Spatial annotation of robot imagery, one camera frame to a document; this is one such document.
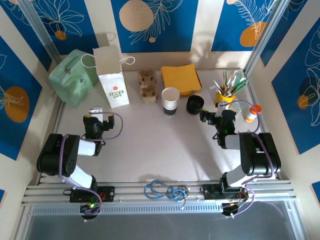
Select stack of paper cups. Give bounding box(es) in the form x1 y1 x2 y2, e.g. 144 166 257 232
161 87 181 118

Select white paper carry bag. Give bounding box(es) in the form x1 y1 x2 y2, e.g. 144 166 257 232
80 44 136 109

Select cardboard cup carrier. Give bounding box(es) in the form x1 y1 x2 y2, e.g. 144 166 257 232
137 69 158 101

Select clear plastic sachet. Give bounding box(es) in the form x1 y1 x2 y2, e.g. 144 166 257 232
229 101 245 116

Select stack of black lids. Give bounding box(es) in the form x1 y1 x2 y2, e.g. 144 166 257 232
186 94 205 116

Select orange capped white bottle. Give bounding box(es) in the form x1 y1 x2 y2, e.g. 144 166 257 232
244 104 263 124

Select stack of yellow napkins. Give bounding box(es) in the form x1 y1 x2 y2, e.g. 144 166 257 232
161 63 203 98

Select mint green lunch bag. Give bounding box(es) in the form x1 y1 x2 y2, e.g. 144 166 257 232
48 49 99 108

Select stacked cardboard cup carriers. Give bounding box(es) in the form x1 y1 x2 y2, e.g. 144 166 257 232
138 71 158 103

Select small black controller board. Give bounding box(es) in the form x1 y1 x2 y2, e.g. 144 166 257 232
79 202 101 221
221 201 245 219

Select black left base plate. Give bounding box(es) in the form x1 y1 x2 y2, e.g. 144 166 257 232
69 186 116 203

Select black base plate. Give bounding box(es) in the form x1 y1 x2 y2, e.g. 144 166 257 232
202 184 250 201
69 186 116 203

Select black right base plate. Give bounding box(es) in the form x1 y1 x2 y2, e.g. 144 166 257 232
202 184 250 201

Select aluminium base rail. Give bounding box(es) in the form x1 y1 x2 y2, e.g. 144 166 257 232
21 180 299 208

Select coiled blue cable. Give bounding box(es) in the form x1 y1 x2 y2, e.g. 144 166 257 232
143 179 187 203

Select aluminium frame post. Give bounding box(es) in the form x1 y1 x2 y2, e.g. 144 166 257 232
243 0 288 76
18 0 61 58

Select slotted grey cable duct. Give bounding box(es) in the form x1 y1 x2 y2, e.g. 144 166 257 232
31 203 288 216

